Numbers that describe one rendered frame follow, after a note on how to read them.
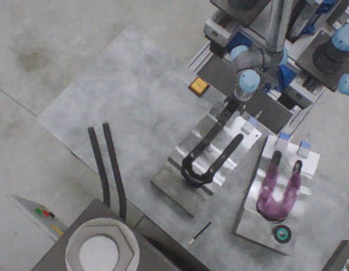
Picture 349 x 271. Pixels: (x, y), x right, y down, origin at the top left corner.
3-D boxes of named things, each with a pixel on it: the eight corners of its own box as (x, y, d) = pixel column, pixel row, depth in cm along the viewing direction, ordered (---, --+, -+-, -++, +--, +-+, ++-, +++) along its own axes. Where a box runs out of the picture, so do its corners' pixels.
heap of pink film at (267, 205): (268, 158, 185) (273, 154, 177) (303, 173, 184) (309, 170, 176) (249, 209, 178) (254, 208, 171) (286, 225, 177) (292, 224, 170)
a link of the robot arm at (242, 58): (254, 51, 164) (260, 75, 162) (228, 54, 163) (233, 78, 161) (259, 41, 157) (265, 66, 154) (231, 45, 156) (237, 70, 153)
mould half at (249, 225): (266, 137, 194) (272, 130, 183) (315, 157, 192) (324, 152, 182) (230, 233, 181) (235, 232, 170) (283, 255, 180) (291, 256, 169)
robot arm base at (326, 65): (323, 39, 182) (333, 27, 173) (350, 58, 180) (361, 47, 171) (306, 61, 179) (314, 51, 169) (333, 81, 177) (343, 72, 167)
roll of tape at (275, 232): (266, 233, 171) (269, 233, 168) (280, 221, 173) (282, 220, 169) (280, 247, 170) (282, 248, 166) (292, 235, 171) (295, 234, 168)
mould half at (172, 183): (215, 106, 197) (220, 96, 184) (256, 138, 193) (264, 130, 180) (150, 182, 185) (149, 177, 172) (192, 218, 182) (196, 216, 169)
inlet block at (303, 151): (302, 131, 192) (306, 128, 187) (311, 135, 192) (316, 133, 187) (294, 155, 189) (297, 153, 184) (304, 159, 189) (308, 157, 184)
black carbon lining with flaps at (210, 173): (219, 118, 188) (223, 111, 179) (246, 139, 186) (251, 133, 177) (173, 173, 180) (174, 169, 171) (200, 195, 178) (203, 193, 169)
